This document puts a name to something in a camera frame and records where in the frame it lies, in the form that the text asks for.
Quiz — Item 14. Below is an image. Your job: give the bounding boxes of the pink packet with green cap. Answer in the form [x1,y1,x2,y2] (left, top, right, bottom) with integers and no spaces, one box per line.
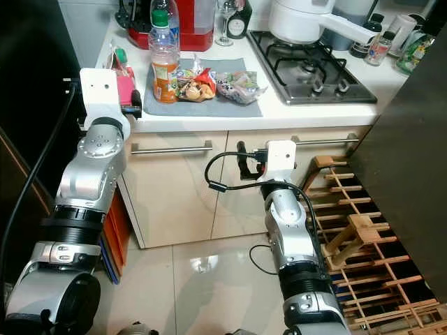
[112,46,138,107]

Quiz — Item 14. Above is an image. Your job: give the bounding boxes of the black fridge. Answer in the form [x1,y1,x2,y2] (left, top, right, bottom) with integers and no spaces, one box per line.
[0,0,85,238]

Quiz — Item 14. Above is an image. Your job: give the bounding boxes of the dark fridge door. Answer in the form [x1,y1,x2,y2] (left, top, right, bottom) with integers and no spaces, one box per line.
[346,28,447,301]

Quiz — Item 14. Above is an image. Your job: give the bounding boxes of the orange juice bottle green cap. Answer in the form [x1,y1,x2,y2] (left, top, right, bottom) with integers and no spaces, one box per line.
[150,8,180,104]

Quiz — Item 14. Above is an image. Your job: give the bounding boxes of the grey mat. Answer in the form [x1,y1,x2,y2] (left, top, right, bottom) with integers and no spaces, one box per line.
[143,58,263,118]

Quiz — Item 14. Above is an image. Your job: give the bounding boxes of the red brown snack packet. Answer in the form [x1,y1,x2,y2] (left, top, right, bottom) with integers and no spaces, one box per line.
[178,66,216,102]

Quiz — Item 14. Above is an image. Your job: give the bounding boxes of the grey green snack packet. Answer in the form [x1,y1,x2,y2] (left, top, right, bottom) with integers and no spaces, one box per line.
[213,70,268,105]

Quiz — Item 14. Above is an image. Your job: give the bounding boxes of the beige drawer cabinet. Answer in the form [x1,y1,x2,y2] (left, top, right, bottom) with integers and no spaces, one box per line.
[119,126,371,248]

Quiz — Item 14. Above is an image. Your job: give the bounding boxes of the red coffee machine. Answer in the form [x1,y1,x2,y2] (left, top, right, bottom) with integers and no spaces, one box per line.
[119,0,216,51]

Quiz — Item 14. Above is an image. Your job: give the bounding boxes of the clear plastic bottle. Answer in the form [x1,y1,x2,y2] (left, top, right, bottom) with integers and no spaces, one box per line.
[149,0,180,29]

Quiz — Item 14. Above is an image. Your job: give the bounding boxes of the steel gas hob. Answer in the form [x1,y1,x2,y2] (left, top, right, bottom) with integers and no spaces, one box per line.
[247,29,378,105]

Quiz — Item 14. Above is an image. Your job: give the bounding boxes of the wooden wine rack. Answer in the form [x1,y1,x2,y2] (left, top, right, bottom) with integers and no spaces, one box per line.
[300,155,447,332]

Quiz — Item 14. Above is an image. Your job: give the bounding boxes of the orange blue flat boards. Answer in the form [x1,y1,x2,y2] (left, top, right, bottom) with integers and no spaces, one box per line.
[101,188,133,283]

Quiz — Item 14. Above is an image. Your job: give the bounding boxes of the clear wine glass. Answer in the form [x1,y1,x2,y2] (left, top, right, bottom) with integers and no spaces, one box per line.
[213,0,242,46]

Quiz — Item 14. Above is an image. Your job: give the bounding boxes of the dark round bottle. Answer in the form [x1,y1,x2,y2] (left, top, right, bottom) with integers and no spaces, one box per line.
[227,0,254,39]

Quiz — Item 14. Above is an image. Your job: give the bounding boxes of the dark sauce bottle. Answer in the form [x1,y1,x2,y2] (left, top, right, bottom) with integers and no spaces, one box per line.
[349,13,385,58]

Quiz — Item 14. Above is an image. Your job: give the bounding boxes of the small clear spice bottle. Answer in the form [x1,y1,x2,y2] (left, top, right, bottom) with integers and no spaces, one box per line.
[363,31,392,67]

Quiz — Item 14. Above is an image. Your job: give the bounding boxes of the white cylindrical container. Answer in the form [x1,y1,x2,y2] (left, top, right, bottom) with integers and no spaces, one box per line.
[388,14,418,57]

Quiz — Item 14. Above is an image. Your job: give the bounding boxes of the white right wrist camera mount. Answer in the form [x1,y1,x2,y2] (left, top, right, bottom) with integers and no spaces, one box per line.
[263,140,298,184]

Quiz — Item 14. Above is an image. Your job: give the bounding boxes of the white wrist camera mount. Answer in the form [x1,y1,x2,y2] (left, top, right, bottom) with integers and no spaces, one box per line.
[263,140,298,184]
[78,68,132,133]

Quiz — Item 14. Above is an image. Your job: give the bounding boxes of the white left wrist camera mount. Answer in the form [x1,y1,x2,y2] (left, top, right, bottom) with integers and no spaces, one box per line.
[78,68,132,133]

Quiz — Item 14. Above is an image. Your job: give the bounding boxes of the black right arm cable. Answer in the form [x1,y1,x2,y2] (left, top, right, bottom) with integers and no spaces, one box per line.
[206,150,329,274]

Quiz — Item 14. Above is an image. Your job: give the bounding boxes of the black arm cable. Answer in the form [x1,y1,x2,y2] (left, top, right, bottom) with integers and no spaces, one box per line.
[0,78,82,280]
[206,150,329,274]

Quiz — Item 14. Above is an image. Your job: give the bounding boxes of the steel drawer handle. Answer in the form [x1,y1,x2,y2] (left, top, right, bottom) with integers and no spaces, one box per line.
[131,141,214,154]
[293,133,364,146]

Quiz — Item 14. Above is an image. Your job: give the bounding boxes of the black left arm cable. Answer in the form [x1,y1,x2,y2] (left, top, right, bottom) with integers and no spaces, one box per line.
[0,78,82,280]

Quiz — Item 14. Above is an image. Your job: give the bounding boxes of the white pot with handle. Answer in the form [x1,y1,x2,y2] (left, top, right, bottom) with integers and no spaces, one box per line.
[267,0,378,46]

